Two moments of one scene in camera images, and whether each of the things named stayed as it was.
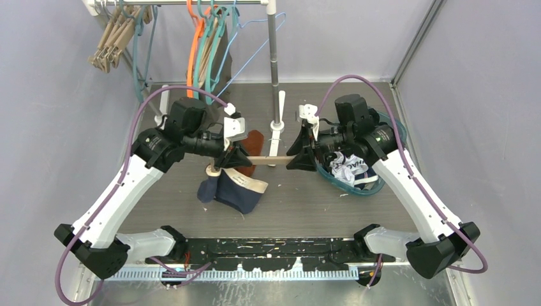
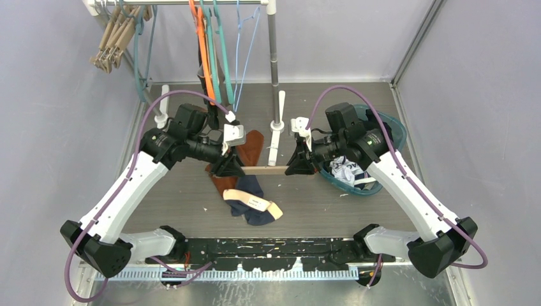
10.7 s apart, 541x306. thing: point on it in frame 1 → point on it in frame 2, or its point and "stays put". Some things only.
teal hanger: x=209 y=20 → x=217 y=91
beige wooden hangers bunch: x=117 y=34 stays put
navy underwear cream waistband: x=237 y=190 → x=248 y=200
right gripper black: x=307 y=148 stays put
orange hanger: x=200 y=32 → x=199 y=23
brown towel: x=252 y=146 stays put
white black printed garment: x=352 y=171 stays put
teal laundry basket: x=323 y=166 stays put
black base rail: x=269 y=254 stays put
